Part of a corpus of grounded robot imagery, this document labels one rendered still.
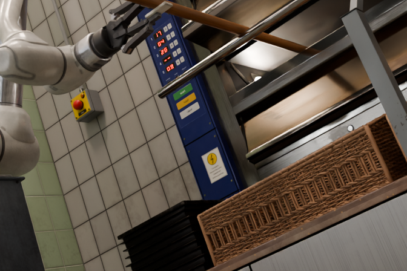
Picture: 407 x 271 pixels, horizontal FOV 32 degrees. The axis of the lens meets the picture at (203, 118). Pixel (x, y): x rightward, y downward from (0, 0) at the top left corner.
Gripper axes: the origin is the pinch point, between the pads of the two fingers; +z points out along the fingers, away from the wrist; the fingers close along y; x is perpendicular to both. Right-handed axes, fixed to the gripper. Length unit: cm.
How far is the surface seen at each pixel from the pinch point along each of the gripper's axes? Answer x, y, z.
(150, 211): -73, 24, -79
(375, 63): -12, 38, 40
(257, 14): -69, -17, -7
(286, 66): -72, 3, -5
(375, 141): -22, 51, 29
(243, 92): -72, 3, -24
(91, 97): -68, -27, -86
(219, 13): -57, -20, -14
